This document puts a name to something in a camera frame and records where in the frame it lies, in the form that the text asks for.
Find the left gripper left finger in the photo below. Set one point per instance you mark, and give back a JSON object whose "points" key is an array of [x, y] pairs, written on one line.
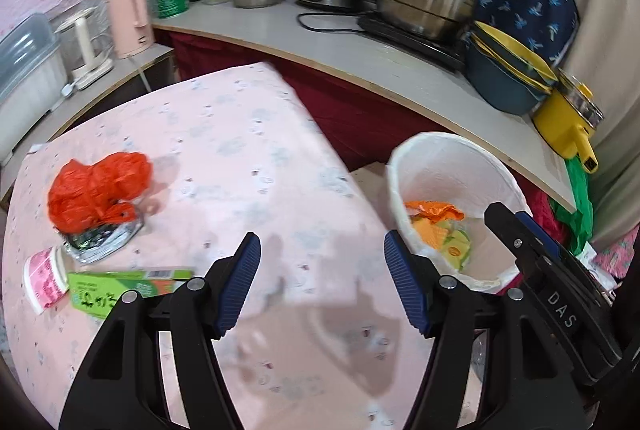
{"points": [[120, 385]]}

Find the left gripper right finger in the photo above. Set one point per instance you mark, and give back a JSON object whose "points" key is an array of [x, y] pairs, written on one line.
{"points": [[527, 380]]}

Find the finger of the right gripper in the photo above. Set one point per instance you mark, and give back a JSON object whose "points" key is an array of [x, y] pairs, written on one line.
{"points": [[552, 247]]}

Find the yellow-green snack wrapper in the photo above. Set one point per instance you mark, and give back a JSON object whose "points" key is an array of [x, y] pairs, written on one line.
{"points": [[456, 249]]}

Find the green wasabi box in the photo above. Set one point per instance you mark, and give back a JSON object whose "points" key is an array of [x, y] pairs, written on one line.
{"points": [[96, 293]]}

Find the orange corrugated wrapper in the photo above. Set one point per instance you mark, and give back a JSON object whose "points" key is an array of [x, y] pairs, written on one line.
{"points": [[430, 233]]}

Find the orange bag with red characters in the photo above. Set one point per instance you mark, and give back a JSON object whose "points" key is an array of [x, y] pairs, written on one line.
{"points": [[435, 211]]}

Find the pink floral paper cup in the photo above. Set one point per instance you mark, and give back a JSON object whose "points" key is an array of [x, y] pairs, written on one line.
{"points": [[44, 279]]}

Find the red-orange plastic bag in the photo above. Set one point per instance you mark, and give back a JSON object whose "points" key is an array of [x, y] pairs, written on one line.
{"points": [[83, 197]]}

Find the white-lined trash bin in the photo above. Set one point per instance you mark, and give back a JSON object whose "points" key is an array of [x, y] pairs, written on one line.
{"points": [[439, 186]]}

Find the green plastic bag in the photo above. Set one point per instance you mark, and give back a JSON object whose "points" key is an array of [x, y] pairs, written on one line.
{"points": [[581, 221]]}

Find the yellow electric pot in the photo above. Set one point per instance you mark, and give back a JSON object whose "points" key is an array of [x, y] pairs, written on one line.
{"points": [[567, 120]]}

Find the green flattened milk carton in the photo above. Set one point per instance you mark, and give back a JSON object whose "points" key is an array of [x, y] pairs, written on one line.
{"points": [[101, 242]]}

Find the stacked yellow blue basins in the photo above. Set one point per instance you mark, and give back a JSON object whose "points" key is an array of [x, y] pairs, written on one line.
{"points": [[506, 74]]}

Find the black induction cooktop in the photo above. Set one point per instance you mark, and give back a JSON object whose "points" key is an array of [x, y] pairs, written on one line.
{"points": [[447, 55]]}

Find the white dish container blue lid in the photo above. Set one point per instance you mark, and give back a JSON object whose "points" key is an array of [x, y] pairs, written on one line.
{"points": [[32, 77]]}

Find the white glass kettle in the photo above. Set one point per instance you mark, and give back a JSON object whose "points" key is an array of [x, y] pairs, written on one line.
{"points": [[85, 49]]}

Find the pink electric kettle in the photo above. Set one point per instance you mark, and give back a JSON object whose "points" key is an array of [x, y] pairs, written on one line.
{"points": [[130, 27]]}

